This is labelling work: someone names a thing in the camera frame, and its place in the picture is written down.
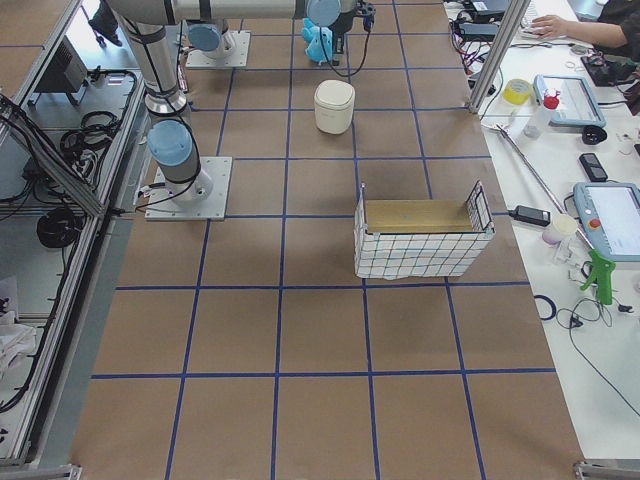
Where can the teach pendant near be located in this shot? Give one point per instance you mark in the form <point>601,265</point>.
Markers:
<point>609,215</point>

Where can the teach pendant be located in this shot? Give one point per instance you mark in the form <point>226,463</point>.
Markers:
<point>609,215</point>
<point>578,106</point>

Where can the green plastic gun tool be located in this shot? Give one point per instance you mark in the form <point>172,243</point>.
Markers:
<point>601,276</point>

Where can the clear bottle red cap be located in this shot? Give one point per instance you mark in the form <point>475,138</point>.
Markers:
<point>540,120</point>

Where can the black power adapter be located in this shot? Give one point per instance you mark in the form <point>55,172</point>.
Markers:
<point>530,215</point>

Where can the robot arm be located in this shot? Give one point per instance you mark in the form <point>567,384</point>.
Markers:
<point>212,39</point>
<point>170,139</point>

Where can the white trash can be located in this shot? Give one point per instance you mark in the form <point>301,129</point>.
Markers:
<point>333,106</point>

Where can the person forearm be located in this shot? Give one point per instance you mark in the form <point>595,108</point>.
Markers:
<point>603,34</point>

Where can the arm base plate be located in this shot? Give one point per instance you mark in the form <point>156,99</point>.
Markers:
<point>205,198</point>
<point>238,59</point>

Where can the person hand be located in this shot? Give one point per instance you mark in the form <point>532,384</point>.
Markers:
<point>549,27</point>

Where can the yellow tape roll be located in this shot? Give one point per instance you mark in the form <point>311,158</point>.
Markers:
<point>517,91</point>

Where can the teach pendant far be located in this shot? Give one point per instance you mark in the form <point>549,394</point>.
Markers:
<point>578,106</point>

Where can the long metal rod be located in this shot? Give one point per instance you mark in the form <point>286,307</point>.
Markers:
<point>549,193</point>

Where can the blue teddy bear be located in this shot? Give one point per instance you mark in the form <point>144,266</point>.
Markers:
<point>319,41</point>

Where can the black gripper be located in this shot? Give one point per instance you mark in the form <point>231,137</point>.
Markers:
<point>340,34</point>

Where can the aluminium frame post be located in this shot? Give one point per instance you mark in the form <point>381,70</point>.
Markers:
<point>507,30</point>

